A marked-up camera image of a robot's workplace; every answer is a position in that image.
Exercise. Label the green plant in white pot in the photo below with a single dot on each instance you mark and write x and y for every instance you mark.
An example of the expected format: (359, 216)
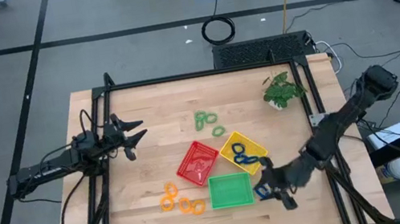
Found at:
(282, 92)

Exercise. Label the black perforated computer case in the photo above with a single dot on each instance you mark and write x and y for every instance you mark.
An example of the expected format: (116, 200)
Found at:
(259, 50)

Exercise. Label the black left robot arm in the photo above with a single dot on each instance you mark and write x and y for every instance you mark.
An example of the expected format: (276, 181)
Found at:
(47, 170)

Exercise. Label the white paper sheet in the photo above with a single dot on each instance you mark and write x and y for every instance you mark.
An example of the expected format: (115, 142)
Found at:
(387, 135)

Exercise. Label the silver frame bracket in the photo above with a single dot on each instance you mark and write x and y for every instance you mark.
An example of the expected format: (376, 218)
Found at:
(317, 120)

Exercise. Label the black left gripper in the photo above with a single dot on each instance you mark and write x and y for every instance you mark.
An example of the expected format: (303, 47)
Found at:
(110, 137)

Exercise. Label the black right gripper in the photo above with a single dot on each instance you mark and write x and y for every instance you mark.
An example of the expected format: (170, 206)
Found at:
(284, 179)

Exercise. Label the yellow plastic basket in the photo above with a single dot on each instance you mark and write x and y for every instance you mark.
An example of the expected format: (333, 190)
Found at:
(252, 146)

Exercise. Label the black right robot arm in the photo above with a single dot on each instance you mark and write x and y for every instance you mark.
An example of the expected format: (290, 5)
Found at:
(340, 121)

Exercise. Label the green plastic basket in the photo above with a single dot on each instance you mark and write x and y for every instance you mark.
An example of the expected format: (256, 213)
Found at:
(230, 190)

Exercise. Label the red plastic basket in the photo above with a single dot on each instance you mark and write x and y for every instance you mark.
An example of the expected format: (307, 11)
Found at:
(196, 163)

